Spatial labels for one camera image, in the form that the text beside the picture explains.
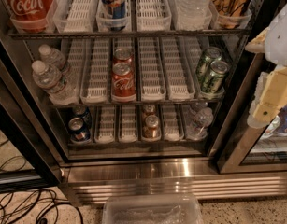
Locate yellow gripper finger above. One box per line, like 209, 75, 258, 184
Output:
247, 66, 287, 129
245, 28, 268, 53

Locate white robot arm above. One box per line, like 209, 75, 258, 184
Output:
245, 3, 287, 129

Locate rear green soda can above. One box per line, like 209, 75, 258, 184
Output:
195, 47, 222, 80

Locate green soda can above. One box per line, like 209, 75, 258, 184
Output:
195, 47, 222, 80
201, 61, 230, 93

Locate front green soda can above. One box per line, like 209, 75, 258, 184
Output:
201, 61, 230, 93

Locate right glass fridge door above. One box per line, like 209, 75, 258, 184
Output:
216, 53, 287, 174

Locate top shelf clear water bottle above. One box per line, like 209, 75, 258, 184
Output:
176, 0, 211, 31

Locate shelf clear water bottle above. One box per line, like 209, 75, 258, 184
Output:
188, 102, 213, 141
176, 0, 211, 31

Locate bottom shelf clear water bottle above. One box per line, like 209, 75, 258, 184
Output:
188, 102, 213, 141

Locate rear orange soda can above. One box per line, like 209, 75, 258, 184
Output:
142, 105, 156, 118

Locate orange soda can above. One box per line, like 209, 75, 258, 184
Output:
142, 105, 156, 118
143, 115, 159, 138

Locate front orange soda can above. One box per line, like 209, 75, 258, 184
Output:
143, 115, 159, 138

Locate rear red coca-cola can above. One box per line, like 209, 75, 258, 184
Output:
113, 48, 134, 66

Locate front red coca-cola can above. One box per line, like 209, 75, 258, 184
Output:
111, 63, 136, 102

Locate rear blue pepsi can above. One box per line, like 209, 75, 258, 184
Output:
72, 106, 92, 127

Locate blue pepsi can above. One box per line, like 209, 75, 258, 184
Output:
68, 118, 91, 142
72, 106, 92, 127

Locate front blue pepsi can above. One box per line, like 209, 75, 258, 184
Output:
68, 118, 91, 142

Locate large red coca-cola can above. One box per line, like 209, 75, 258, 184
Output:
7, 0, 57, 33

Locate cans behind right door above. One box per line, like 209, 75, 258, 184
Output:
261, 106, 287, 139

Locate gold brown tall cans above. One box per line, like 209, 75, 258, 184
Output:
209, 0, 251, 30

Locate clear plastic bin on floor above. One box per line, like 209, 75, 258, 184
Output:
102, 194, 204, 224

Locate front clear water bottle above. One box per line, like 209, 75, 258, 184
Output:
32, 60, 77, 105

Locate rear clear water bottle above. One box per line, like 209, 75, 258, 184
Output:
38, 44, 71, 76

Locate top wire shelf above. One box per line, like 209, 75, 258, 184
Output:
7, 29, 251, 40

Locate wire shelf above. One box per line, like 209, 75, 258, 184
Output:
7, 29, 251, 40
49, 98, 222, 109
67, 139, 207, 147

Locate middle wire shelf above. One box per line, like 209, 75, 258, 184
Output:
49, 98, 222, 109

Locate bottom wire shelf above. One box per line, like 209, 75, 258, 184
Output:
67, 139, 207, 147

